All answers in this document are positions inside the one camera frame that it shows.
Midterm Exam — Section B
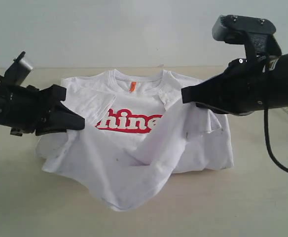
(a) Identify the white t-shirt red lettering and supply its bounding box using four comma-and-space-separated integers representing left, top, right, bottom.
36, 70, 234, 211

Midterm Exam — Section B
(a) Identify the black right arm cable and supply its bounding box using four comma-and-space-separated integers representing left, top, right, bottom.
262, 51, 288, 178

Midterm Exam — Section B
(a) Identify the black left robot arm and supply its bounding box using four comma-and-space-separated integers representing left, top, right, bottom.
0, 84, 85, 136

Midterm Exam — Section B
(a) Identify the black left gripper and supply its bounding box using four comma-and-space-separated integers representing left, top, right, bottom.
9, 84, 85, 136

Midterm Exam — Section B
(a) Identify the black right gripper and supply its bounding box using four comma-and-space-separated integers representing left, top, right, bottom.
181, 58, 267, 116

